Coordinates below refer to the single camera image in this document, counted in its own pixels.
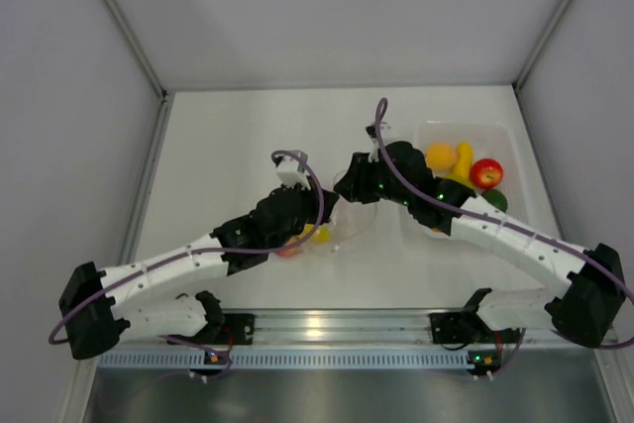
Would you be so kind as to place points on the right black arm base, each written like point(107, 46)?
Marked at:
point(459, 328)

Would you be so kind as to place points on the red fake tomato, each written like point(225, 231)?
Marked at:
point(486, 173)

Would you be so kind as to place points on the orange yellow fake peach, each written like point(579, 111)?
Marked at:
point(441, 156)

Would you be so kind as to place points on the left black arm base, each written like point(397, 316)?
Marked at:
point(231, 328)

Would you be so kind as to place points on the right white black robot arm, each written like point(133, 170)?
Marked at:
point(580, 291)

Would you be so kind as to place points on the white slotted cable duct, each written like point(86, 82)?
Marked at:
point(252, 359)

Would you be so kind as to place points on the green fake lime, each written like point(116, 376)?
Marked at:
point(496, 199)

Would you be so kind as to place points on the white plastic basket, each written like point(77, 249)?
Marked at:
point(481, 156)

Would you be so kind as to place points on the clear zip top bag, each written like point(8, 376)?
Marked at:
point(348, 222)

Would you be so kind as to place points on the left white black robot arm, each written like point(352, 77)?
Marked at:
point(167, 296)

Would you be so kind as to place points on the yellow fake corn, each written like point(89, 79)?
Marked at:
point(460, 172)

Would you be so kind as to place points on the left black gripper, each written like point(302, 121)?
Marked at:
point(314, 199)

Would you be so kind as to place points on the aluminium mounting rail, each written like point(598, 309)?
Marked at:
point(408, 327)

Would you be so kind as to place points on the yellow fake banana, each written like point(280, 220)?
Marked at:
point(318, 234)

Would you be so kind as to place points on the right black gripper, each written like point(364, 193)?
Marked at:
point(355, 184)

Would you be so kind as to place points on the pink fake peach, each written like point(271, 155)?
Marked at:
point(290, 249)

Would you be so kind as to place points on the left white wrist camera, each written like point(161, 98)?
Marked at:
point(290, 168)

